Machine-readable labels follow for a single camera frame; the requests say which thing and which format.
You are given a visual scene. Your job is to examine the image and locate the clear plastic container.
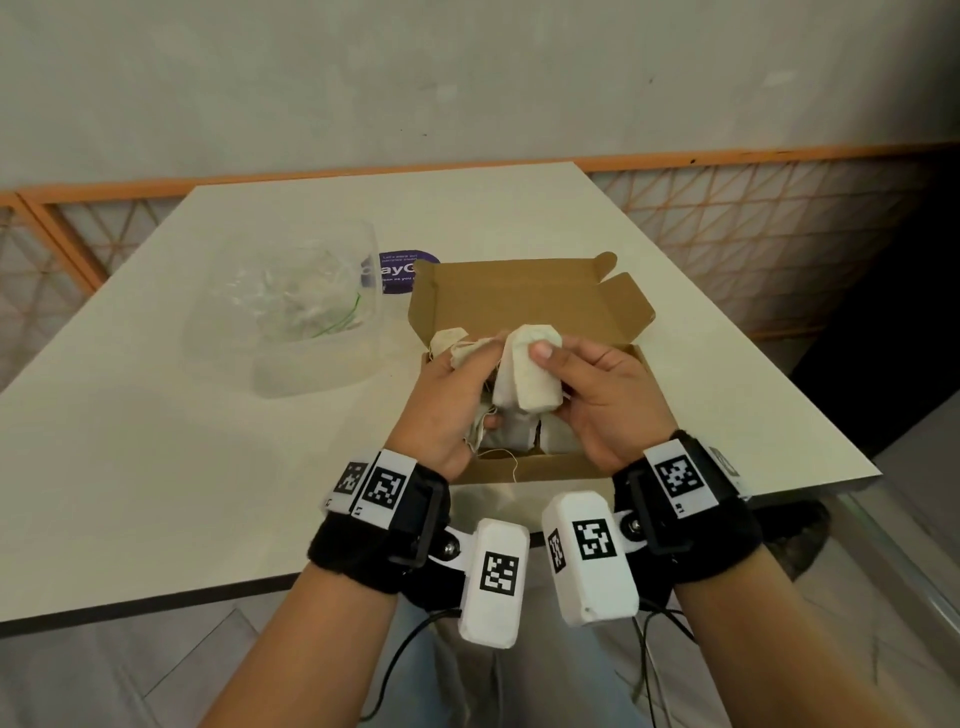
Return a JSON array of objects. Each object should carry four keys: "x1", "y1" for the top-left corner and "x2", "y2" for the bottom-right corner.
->
[{"x1": 183, "y1": 217, "x2": 384, "y2": 399}]

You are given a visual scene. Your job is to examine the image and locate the black cable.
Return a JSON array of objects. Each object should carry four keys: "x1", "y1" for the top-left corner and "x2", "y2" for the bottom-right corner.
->
[
  {"x1": 359, "y1": 607, "x2": 463, "y2": 725},
  {"x1": 637, "y1": 607, "x2": 699, "y2": 728}
]

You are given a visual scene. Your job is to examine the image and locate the brown paper box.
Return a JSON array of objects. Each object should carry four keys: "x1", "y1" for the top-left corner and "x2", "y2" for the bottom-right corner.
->
[{"x1": 407, "y1": 251, "x2": 658, "y2": 485}]

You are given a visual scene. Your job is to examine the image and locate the black marker wristband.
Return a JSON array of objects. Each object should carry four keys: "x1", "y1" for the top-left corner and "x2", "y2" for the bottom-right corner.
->
[
  {"x1": 611, "y1": 429, "x2": 764, "y2": 586},
  {"x1": 307, "y1": 448, "x2": 451, "y2": 598}
]

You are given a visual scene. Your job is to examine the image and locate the white stringed tea bag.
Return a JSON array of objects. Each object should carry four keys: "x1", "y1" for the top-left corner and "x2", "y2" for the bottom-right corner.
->
[{"x1": 492, "y1": 322, "x2": 564, "y2": 412}]

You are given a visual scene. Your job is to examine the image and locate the round purple sticker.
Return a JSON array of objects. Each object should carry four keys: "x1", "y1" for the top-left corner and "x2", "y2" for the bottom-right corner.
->
[{"x1": 378, "y1": 249, "x2": 442, "y2": 295}]

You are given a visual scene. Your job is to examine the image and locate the bunch of tea bags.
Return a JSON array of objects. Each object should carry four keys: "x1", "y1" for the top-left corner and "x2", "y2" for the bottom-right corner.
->
[{"x1": 428, "y1": 327, "x2": 505, "y2": 451}]

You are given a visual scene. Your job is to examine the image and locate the person's left hand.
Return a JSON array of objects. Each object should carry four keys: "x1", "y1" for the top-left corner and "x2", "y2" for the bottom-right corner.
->
[{"x1": 386, "y1": 337, "x2": 511, "y2": 481}]

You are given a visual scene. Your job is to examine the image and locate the person's right hand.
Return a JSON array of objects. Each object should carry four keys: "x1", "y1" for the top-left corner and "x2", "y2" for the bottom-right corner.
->
[{"x1": 528, "y1": 335, "x2": 680, "y2": 475}]

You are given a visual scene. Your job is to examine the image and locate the person's right forearm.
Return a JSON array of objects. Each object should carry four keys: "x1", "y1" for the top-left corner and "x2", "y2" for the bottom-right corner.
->
[{"x1": 674, "y1": 543, "x2": 913, "y2": 728}]

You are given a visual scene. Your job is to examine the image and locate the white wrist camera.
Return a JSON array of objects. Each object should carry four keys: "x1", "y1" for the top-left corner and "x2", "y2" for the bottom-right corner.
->
[
  {"x1": 442, "y1": 518, "x2": 532, "y2": 650},
  {"x1": 541, "y1": 491, "x2": 641, "y2": 628}
]

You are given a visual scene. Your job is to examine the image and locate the rows of packed tea bags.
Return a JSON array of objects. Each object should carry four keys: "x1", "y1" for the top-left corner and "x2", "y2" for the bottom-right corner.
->
[{"x1": 479, "y1": 404, "x2": 586, "y2": 455}]

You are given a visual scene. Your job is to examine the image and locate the orange lattice fence panel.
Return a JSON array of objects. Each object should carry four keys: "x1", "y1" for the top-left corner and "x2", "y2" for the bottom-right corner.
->
[
  {"x1": 14, "y1": 142, "x2": 960, "y2": 343},
  {"x1": 0, "y1": 191, "x2": 106, "y2": 391}
]

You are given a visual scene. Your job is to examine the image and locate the person's left forearm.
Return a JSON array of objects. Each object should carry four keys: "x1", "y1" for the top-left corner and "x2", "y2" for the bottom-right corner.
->
[{"x1": 198, "y1": 566, "x2": 399, "y2": 728}]

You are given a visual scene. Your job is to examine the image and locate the grey trousers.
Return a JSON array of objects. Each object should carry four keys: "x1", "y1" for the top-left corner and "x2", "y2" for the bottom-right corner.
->
[{"x1": 367, "y1": 569, "x2": 654, "y2": 728}]

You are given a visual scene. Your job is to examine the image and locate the dark grey floor object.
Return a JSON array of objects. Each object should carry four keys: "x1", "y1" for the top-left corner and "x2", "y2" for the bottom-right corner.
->
[{"x1": 757, "y1": 500, "x2": 832, "y2": 583}]

